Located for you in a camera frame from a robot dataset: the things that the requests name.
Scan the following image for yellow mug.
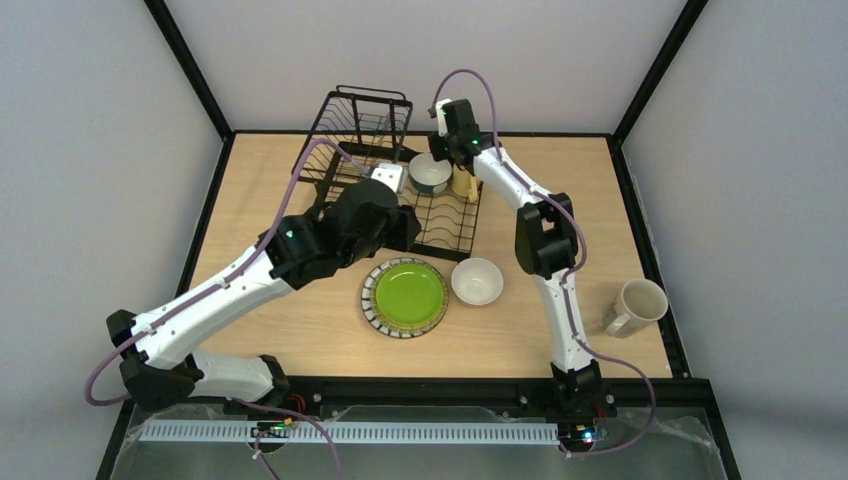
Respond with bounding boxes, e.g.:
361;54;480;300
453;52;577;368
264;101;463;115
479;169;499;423
451;165;479;204

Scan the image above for teal patterned white bowl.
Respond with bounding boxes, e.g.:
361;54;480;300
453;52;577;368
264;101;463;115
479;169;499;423
408;153;453;195

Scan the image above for plain white bowl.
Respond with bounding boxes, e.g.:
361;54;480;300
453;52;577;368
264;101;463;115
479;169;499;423
450;257;504;306

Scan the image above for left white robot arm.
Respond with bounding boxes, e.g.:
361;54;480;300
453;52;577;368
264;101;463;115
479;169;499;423
107;179;421;412

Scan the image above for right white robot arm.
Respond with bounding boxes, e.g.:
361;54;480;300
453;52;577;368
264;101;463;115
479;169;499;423
428;99;605;415

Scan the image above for green plate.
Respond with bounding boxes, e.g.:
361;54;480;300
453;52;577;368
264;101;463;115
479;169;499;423
374;262;446;330

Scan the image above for blue striped white plate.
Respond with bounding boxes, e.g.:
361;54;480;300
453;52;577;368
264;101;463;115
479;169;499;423
360;257;449;339

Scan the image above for beige mug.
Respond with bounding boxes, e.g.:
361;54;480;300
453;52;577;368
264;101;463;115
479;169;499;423
602;279;669;338

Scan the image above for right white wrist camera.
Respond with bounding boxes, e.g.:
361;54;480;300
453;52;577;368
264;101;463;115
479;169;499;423
431;98;452;119

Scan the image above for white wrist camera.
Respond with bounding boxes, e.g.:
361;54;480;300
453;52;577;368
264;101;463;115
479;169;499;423
369;162;409;194
431;98;452;119

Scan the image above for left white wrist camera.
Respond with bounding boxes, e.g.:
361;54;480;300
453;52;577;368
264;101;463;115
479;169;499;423
369;162;409;194

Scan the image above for black wire dish rack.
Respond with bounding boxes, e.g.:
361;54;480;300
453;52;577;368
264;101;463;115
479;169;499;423
299;85;478;262

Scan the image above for white slotted cable duct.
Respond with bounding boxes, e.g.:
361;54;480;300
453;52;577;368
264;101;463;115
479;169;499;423
139;420;559;446

